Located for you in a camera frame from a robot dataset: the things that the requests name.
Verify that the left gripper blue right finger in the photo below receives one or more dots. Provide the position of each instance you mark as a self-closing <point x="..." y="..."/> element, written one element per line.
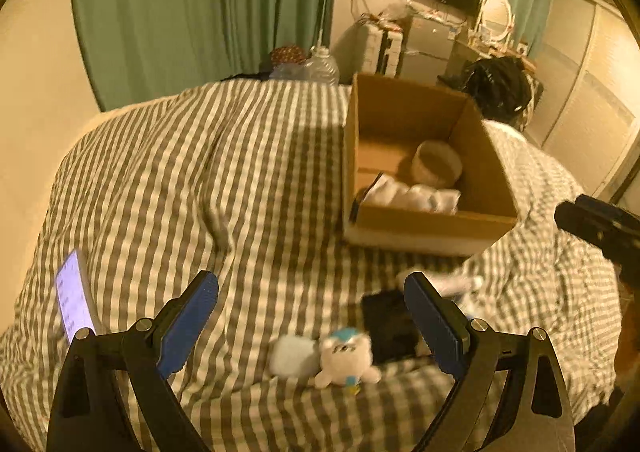
<point x="533" y="413"/>

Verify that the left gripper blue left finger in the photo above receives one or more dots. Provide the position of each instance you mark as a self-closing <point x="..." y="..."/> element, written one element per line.
<point x="88" y="413"/>

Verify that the white cream tube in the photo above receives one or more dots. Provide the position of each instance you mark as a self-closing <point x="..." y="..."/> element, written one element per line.
<point x="446" y="284"/>

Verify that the white plush toy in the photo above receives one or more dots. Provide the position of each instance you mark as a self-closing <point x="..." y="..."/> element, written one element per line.
<point x="346" y="360"/>

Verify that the white earbuds case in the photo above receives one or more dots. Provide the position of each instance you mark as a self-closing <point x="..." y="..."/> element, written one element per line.
<point x="293" y="356"/>

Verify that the lit smartphone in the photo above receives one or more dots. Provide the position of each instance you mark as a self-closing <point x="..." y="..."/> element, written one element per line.
<point x="76" y="302"/>

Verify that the white louvred wardrobe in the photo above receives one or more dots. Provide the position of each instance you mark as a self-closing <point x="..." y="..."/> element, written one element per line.
<point x="588" y="115"/>

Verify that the black jacket on chair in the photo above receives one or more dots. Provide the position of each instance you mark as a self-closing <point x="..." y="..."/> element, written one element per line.
<point x="501" y="87"/>

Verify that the brown cardboard box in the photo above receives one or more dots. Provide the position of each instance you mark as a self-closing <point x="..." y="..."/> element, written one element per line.
<point x="387" y="120"/>

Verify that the grey white checked duvet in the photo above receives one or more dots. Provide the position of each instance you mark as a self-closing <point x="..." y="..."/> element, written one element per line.
<point x="244" y="179"/>

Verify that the wooden dressing table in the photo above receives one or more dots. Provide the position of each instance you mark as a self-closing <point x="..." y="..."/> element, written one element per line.
<point x="467" y="52"/>

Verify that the white oval vanity mirror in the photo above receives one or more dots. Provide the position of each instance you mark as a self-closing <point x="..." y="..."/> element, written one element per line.
<point x="496" y="20"/>

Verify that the silver mini fridge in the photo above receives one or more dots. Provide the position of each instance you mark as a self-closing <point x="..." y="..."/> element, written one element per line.
<point x="426" y="49"/>

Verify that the white suitcase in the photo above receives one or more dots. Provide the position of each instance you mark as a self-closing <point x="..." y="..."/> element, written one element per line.
<point x="378" y="48"/>

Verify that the large clear water bottle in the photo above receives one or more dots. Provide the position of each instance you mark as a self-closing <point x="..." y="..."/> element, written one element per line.
<point x="321" y="67"/>

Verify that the clear plastic bag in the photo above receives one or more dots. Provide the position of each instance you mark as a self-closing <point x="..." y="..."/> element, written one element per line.
<point x="289" y="72"/>

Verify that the brown patterned bag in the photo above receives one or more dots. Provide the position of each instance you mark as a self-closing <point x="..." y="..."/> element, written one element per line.
<point x="289" y="54"/>

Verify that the large green curtain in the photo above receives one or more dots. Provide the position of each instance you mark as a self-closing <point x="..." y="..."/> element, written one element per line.
<point x="138" y="50"/>

